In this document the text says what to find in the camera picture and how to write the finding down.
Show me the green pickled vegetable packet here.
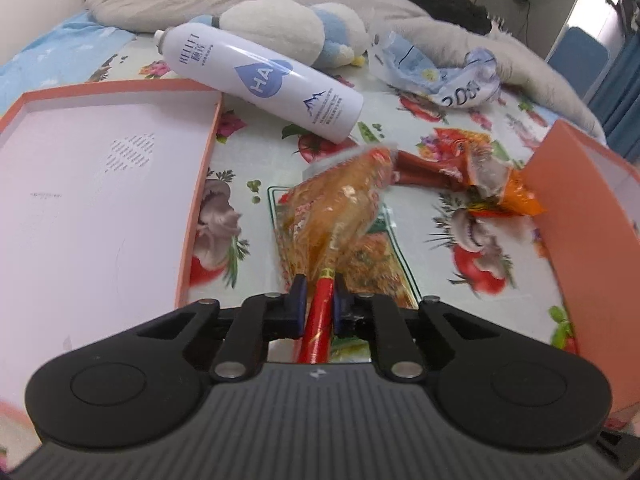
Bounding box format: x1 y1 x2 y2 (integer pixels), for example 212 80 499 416
267 184 421 311

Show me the red snack packet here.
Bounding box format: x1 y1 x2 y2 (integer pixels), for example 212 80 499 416
274 144 396 364

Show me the dark red stick packet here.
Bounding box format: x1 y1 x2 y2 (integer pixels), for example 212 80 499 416
394 151 471 192

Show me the orange snack packet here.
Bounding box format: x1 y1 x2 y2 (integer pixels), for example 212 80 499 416
431 128 544 217

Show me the pink box lid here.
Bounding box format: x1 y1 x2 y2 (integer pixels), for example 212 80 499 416
1 79 222 425

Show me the white spray bottle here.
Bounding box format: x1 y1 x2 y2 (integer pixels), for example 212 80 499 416
154 22 363 144

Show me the pink open gift box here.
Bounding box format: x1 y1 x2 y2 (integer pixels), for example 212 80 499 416
523 120 639 422

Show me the clear blue plastic bag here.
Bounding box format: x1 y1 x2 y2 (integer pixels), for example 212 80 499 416
367 21 444 96

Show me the crumpled white race bib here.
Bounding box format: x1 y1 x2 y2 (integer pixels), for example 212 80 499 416
430 48 501 108

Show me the white blue plush toy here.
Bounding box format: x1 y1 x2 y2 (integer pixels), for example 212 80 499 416
193 0 369 70

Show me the blue curtain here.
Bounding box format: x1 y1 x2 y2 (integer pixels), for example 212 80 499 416
589 32 640 164

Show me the blue bed sheet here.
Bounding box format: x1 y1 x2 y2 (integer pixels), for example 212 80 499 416
0 12 134 114

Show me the blue chair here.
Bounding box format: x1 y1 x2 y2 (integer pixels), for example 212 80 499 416
548 27 608 98

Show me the grey duvet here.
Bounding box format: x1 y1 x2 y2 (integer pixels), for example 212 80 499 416
86 0 605 142

